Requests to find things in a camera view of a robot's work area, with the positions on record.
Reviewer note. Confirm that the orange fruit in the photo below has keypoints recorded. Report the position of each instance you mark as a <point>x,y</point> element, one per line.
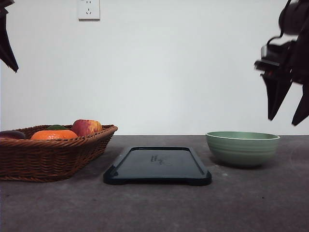
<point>54,135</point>

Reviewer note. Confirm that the green fruit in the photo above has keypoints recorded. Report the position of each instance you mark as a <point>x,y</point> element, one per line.
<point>56,127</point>

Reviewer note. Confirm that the dark purple plum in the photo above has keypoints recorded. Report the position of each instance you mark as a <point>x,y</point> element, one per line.
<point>13,134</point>

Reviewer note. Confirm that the dark teal rectangular tray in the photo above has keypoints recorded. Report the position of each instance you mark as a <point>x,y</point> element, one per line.
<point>158,165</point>

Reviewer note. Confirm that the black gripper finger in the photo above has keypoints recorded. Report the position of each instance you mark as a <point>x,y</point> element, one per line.
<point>6,50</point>

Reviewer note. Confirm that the white wall socket left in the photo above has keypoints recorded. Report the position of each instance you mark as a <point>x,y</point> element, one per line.
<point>88,10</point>

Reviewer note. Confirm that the red yellow apple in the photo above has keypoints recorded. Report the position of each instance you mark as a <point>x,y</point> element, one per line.
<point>85,127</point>

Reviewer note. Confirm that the brown wicker basket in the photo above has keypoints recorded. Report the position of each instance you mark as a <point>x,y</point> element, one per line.
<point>51,153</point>

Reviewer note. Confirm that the light green ribbed bowl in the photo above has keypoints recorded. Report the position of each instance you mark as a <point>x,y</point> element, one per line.
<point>242,148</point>

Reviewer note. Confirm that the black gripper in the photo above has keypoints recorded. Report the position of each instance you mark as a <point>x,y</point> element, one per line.
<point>286,58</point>

